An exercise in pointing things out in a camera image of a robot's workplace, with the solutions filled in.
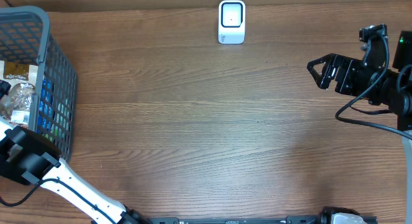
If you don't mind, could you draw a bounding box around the beige brown snack bag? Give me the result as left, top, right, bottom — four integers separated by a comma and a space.
1, 61, 38, 128

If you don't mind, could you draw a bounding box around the blue cookie packet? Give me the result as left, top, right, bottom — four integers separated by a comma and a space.
37, 79, 53, 131

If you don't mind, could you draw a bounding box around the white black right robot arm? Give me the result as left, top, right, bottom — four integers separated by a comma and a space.
307, 24, 411, 223

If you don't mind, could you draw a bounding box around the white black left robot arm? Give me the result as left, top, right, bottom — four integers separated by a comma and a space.
1, 118, 150, 223

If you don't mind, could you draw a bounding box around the white barcode scanner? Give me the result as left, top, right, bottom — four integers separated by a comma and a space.
218, 0, 246, 44

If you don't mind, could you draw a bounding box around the grey plastic mesh basket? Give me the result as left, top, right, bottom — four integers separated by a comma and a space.
1, 6, 78, 162

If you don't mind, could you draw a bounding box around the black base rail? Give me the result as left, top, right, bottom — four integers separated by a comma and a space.
91, 215, 378, 224

